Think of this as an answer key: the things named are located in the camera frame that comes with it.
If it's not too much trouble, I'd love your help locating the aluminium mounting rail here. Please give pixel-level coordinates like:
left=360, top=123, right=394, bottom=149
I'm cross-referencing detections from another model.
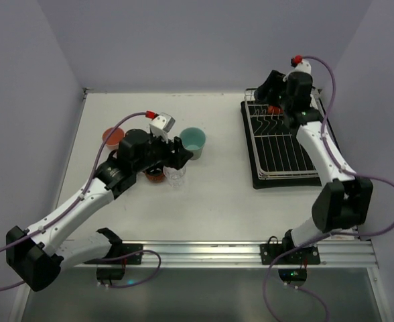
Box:
left=47, top=234, right=377, bottom=269

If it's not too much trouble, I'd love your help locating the wire dish rack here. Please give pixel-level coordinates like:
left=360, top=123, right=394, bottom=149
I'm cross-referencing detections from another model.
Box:
left=243, top=88, right=318, bottom=180

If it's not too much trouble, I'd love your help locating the red glazed round cup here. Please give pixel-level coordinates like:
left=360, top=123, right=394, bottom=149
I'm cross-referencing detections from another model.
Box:
left=145, top=168, right=165, bottom=184

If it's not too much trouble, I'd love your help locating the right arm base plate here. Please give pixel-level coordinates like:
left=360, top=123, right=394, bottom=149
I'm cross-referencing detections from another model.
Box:
left=259, top=236, right=321, bottom=266

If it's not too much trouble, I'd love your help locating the orange cup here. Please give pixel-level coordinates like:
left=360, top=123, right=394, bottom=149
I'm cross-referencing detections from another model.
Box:
left=267, top=105, right=283, bottom=115

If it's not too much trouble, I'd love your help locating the pale green mug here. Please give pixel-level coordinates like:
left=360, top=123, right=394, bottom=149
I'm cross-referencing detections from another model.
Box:
left=180, top=127, right=206, bottom=160

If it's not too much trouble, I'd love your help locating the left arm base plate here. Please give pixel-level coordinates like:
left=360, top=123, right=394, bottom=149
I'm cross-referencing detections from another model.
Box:
left=85, top=243, right=143, bottom=266

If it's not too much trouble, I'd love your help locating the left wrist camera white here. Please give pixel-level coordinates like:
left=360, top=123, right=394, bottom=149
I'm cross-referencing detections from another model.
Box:
left=145, top=111, right=176, bottom=142

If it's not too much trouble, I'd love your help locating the clear glass cup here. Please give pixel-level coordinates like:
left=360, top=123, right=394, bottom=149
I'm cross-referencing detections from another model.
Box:
left=163, top=166, right=186, bottom=188

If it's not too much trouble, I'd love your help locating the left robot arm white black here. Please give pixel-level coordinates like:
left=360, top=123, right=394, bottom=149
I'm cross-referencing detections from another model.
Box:
left=6, top=129, right=192, bottom=292

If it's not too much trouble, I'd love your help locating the pink plastic cup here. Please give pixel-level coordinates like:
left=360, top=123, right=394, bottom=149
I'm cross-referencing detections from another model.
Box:
left=102, top=127, right=125, bottom=150

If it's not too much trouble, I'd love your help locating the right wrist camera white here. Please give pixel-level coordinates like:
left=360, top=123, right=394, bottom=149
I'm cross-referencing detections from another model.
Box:
left=283, top=55, right=312, bottom=82

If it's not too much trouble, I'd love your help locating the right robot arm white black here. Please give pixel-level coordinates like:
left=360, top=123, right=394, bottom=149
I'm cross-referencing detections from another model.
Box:
left=254, top=70, right=373, bottom=250

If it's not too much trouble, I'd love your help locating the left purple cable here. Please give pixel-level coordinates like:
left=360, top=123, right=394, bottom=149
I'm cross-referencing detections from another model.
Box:
left=0, top=112, right=161, bottom=292

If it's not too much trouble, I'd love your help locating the black drip tray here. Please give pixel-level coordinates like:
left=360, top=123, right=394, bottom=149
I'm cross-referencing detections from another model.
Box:
left=241, top=99, right=321, bottom=189

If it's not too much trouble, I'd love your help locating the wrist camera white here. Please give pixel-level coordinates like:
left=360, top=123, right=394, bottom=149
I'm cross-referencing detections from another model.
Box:
left=145, top=111, right=176, bottom=142
left=283, top=55, right=312, bottom=82

